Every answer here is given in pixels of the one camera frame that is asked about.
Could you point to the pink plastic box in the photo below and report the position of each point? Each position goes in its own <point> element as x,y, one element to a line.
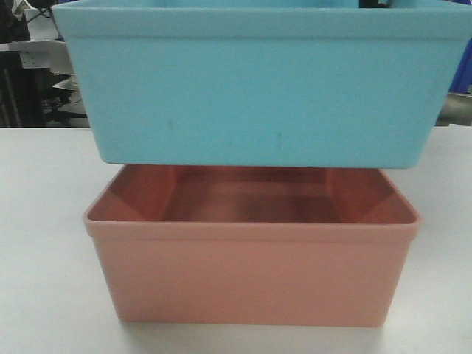
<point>252,245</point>

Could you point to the light blue plastic box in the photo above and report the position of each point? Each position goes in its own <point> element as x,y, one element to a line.
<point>263,83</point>

